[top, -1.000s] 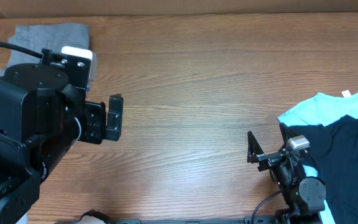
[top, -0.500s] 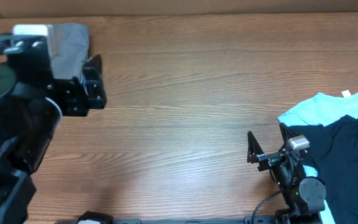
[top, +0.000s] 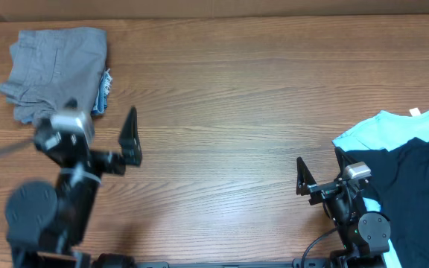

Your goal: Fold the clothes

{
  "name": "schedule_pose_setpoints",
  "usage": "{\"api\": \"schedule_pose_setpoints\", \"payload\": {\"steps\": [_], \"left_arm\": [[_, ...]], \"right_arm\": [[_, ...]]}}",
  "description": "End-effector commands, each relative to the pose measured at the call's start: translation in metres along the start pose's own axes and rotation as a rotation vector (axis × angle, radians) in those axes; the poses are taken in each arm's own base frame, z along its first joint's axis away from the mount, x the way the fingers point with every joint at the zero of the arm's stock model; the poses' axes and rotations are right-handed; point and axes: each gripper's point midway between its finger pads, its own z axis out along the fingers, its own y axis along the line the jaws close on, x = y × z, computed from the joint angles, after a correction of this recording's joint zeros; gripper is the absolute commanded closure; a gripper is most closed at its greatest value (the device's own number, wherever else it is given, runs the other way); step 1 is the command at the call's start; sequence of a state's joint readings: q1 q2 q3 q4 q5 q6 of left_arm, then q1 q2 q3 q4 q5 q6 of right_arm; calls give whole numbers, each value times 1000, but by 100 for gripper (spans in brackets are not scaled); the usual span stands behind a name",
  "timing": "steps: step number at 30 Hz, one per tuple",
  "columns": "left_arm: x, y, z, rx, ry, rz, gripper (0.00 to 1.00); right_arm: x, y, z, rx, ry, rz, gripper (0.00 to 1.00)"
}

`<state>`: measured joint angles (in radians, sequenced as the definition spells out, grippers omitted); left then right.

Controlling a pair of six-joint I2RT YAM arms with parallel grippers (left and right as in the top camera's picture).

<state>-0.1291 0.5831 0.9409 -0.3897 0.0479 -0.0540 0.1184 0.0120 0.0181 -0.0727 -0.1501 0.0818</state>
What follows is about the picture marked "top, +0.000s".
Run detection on light blue t-shirt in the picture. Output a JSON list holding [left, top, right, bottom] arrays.
[[331, 100, 429, 268]]

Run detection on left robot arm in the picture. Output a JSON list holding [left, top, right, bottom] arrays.
[[4, 100, 142, 267]]

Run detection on black t-shirt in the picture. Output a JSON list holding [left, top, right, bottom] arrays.
[[334, 138, 429, 267]]

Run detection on folded blue denim shorts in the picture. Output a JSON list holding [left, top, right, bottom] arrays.
[[13, 68, 113, 124]]

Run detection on grey cargo shorts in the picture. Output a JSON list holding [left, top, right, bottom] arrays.
[[0, 27, 107, 125]]

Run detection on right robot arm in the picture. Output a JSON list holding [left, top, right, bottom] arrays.
[[296, 147, 391, 268]]

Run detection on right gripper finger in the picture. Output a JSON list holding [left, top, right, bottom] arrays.
[[296, 157, 317, 196], [334, 147, 358, 179]]

